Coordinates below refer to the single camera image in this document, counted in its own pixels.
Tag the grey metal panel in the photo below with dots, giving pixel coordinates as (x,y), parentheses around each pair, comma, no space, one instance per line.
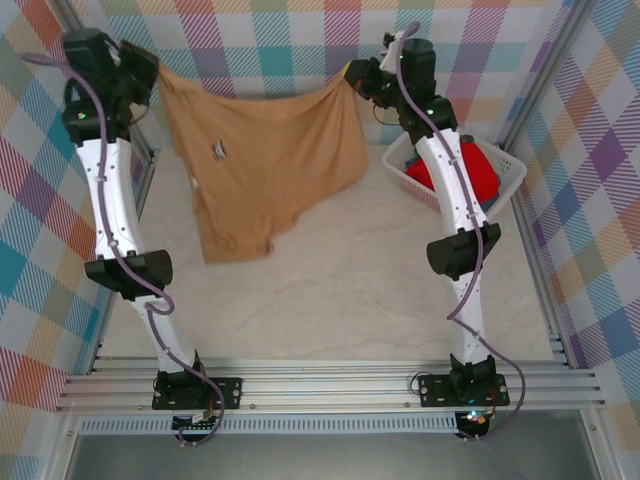
(325,457)

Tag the white plastic laundry basket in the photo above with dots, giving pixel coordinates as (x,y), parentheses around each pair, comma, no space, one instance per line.
(507,172)

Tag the small black controller board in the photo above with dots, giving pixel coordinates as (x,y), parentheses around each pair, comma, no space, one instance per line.
(197,422)

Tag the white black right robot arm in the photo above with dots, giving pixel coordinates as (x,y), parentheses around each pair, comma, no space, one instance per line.
(452,180)

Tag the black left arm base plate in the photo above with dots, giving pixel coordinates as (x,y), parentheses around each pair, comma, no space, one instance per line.
(230,392)

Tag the red t-shirt white print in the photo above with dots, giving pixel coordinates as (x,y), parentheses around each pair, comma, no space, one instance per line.
(477,167)

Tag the tan t-shirt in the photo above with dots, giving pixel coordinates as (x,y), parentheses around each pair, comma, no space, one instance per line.
(270,165)

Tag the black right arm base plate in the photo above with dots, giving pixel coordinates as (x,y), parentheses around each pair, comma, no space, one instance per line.
(435,390)

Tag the grey patterned garment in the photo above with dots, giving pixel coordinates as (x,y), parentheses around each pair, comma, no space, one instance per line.
(466,138)

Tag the aluminium mounting rail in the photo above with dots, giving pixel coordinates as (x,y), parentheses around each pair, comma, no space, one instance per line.
(325,387)

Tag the controller board with lights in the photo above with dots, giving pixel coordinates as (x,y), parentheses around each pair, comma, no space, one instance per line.
(475,422)

